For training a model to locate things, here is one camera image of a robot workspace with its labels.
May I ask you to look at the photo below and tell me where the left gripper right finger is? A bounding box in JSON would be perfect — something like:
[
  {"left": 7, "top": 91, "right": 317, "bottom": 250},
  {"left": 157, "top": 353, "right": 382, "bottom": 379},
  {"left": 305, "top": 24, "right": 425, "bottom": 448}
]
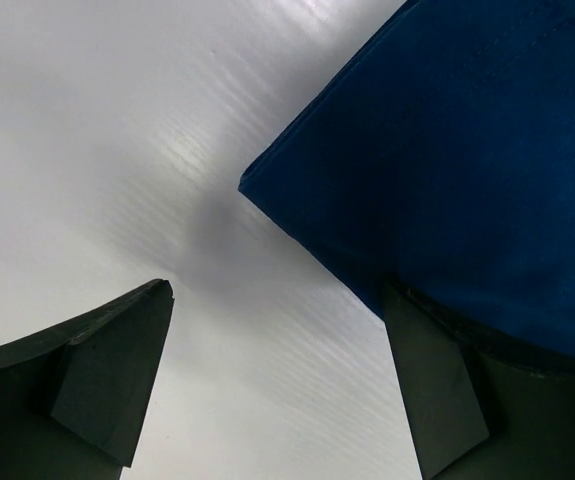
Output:
[{"left": 384, "top": 284, "right": 575, "bottom": 479}]

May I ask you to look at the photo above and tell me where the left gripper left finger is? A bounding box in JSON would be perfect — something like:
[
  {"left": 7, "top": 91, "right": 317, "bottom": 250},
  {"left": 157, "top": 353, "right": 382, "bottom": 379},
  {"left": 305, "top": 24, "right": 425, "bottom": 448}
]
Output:
[{"left": 0, "top": 279, "right": 174, "bottom": 479}]

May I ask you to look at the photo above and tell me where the navy blue t shirt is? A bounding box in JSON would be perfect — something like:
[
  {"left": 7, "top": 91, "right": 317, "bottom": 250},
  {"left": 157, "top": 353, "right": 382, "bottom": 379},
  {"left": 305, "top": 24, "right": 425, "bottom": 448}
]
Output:
[{"left": 239, "top": 0, "right": 575, "bottom": 356}]

